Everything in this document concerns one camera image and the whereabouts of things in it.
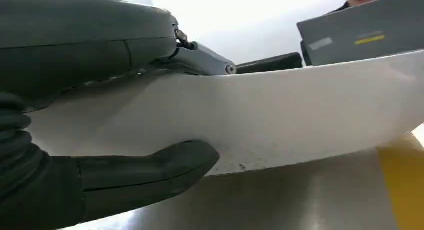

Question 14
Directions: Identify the yellow tape strip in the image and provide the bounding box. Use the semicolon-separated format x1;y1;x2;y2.
376;135;424;230

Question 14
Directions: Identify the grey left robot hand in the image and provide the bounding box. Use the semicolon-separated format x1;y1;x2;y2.
0;0;237;230

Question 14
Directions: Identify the white plastic tray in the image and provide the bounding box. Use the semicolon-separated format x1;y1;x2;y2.
26;49;424;177

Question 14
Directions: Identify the ribbed grey left arm sleeve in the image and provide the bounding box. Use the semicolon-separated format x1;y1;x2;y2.
0;92;51;202

